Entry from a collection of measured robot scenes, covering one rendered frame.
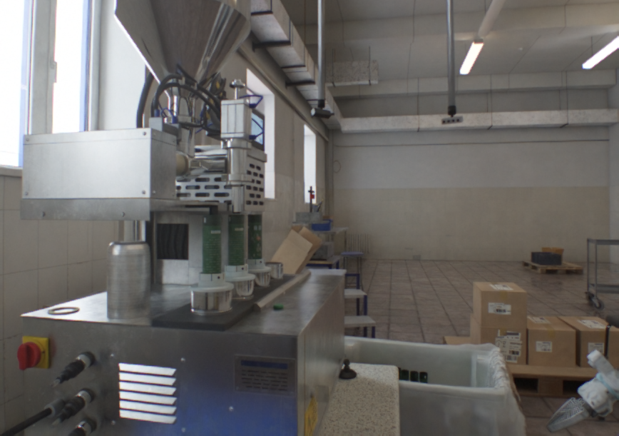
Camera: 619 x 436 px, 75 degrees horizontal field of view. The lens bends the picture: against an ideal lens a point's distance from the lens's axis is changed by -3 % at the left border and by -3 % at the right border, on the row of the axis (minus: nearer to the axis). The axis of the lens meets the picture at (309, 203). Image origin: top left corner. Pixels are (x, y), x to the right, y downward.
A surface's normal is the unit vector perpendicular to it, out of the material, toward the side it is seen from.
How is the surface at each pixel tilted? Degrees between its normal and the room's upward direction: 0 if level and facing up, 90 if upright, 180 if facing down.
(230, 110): 90
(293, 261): 90
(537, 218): 90
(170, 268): 90
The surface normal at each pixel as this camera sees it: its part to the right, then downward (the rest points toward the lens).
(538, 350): -0.22, -0.02
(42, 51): 0.98, 0.00
